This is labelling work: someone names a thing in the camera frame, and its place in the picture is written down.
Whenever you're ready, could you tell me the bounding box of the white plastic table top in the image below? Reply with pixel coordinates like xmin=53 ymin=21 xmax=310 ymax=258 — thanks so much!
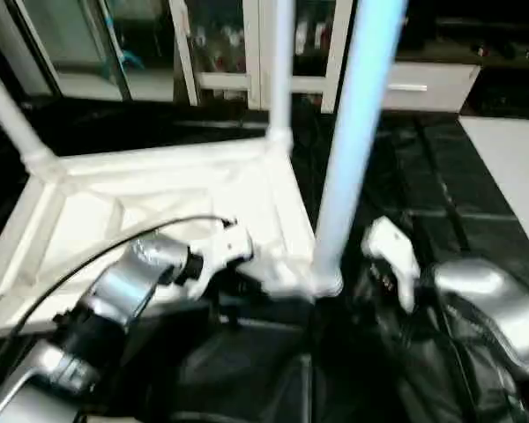
xmin=0 ymin=137 xmax=345 ymax=341

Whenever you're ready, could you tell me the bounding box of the white plastic table leg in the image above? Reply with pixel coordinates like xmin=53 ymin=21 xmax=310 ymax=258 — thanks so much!
xmin=0 ymin=55 xmax=64 ymax=182
xmin=309 ymin=0 xmax=410 ymax=299
xmin=264 ymin=0 xmax=298 ymax=158

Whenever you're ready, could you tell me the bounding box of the black work mat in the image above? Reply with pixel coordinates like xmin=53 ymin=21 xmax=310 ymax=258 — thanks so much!
xmin=0 ymin=97 xmax=529 ymax=423

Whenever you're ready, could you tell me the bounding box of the white flat panel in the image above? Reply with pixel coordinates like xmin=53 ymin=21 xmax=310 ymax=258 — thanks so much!
xmin=458 ymin=116 xmax=529 ymax=267

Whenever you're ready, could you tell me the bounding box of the white drawer unit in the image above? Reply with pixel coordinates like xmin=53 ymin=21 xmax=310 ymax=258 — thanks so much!
xmin=381 ymin=62 xmax=483 ymax=114

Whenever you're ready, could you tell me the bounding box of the white glass-door cabinet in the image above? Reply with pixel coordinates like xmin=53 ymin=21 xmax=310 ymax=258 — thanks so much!
xmin=170 ymin=0 xmax=355 ymax=112

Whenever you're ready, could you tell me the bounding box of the blue metal stand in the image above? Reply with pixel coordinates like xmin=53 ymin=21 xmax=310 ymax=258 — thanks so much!
xmin=104 ymin=0 xmax=149 ymax=77

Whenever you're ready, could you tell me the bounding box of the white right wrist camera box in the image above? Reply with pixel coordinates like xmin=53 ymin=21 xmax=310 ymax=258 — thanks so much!
xmin=360 ymin=217 xmax=421 ymax=315

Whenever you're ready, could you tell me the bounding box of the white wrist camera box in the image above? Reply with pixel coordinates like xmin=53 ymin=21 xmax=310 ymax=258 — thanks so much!
xmin=360 ymin=217 xmax=421 ymax=315
xmin=192 ymin=220 xmax=255 ymax=286

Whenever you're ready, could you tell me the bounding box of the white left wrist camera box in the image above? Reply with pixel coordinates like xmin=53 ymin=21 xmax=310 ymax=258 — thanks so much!
xmin=192 ymin=220 xmax=255 ymax=286

